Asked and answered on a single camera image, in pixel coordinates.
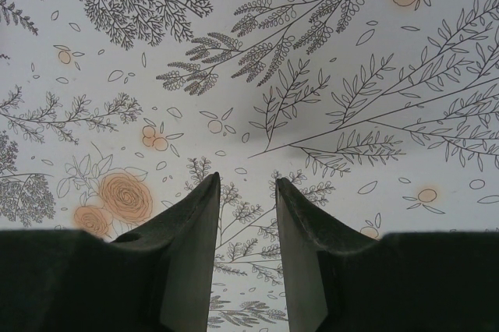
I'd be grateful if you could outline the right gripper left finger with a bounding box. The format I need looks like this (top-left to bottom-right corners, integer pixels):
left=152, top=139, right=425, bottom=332
left=110, top=171, right=222, bottom=332

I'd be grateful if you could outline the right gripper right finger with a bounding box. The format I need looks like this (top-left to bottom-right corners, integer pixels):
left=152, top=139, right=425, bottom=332
left=274, top=176, right=378, bottom=332

